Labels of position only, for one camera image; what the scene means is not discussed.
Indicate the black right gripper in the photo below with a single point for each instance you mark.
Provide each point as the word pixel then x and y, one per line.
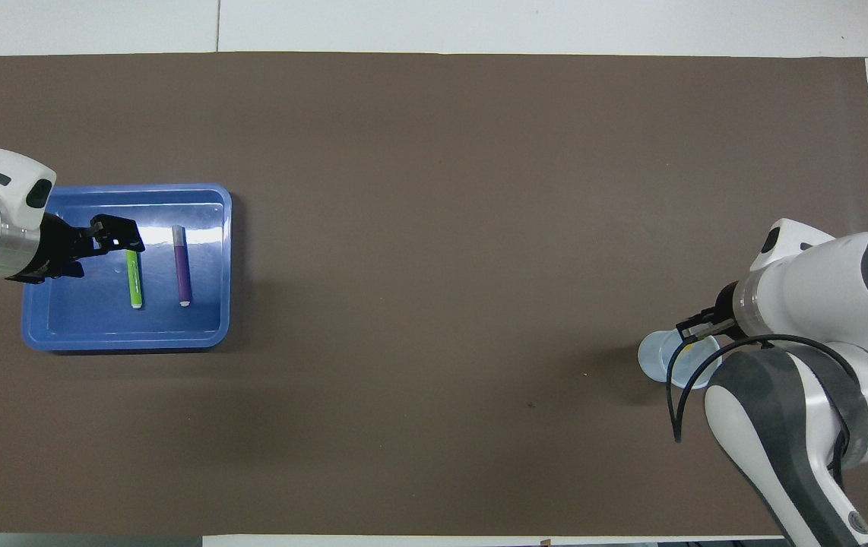
pixel 730 311

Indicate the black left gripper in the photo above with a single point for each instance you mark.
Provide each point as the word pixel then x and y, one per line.
pixel 54 247

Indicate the green marker pen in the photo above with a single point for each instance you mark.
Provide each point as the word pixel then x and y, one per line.
pixel 134 281

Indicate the purple marker pen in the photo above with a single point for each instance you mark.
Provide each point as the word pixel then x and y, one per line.
pixel 182 273

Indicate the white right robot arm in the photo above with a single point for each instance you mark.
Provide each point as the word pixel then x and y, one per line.
pixel 844 304

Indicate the translucent plastic cup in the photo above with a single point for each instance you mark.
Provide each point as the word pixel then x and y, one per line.
pixel 654 357

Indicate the blue plastic tray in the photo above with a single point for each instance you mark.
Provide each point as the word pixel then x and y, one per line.
pixel 107 323

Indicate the brown table mat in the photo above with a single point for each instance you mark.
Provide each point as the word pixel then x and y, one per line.
pixel 434 228

